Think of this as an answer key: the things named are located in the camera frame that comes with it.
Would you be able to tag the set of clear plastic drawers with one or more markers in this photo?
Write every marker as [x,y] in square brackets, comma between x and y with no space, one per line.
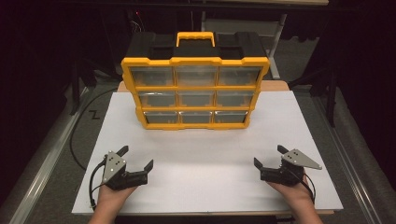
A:
[196,99]

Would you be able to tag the white metal table frame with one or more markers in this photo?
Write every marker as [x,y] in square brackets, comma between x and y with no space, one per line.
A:
[274,46]

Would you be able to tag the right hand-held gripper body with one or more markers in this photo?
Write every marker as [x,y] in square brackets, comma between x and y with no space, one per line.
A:
[285,174]

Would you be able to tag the yellow and black drawer organizer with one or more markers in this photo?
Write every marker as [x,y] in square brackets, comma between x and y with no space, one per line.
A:
[196,49]

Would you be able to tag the black metal stand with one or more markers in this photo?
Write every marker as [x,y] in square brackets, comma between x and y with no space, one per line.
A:
[331,93]
[76,87]

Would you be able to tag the black tape mark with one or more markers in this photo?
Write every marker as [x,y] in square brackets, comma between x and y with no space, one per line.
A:
[94,115]

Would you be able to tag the person's right hand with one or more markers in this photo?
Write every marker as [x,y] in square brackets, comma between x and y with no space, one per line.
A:
[295,196]

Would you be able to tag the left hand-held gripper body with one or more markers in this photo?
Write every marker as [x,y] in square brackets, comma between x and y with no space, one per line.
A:
[118,179]

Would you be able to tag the person's left hand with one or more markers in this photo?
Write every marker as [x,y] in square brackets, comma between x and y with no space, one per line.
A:
[110,197]

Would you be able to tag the metal floor rail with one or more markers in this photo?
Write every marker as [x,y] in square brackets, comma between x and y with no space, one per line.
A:
[43,168]
[351,168]

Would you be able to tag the white board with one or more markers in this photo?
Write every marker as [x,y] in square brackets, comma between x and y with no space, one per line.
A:
[202,155]

